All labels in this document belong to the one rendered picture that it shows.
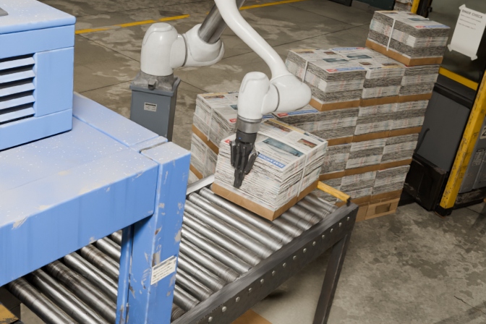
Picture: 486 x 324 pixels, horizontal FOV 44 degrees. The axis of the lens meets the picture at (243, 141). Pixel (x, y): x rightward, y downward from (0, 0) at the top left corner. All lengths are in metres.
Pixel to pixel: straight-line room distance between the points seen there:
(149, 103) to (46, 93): 1.82
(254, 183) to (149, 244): 1.21
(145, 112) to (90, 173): 1.91
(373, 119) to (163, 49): 1.43
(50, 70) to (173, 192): 0.28
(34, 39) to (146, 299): 0.50
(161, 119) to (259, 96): 0.87
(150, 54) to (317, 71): 0.98
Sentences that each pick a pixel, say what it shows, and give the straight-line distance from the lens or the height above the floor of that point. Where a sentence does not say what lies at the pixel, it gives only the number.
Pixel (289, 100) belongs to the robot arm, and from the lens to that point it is 2.13.
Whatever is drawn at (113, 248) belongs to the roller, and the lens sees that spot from 2.04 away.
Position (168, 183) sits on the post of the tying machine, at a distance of 1.01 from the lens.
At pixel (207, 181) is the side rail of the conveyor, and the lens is 2.46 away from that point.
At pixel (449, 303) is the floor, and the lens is 3.56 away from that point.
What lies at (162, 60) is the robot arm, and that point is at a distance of 2.75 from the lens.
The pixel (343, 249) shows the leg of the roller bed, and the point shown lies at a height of 0.61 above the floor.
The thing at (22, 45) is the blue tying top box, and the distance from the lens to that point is 0.96.
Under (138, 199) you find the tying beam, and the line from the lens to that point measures 0.98.
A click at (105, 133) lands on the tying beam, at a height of 1.55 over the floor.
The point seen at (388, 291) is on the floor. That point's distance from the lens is 3.46.
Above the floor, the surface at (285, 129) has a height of 1.03.
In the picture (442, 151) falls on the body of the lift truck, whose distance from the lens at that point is 4.39.
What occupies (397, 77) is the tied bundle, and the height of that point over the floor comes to 1.00.
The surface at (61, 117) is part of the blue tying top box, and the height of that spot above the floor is 1.58.
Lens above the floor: 2.02
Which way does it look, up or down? 25 degrees down
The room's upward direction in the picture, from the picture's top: 9 degrees clockwise
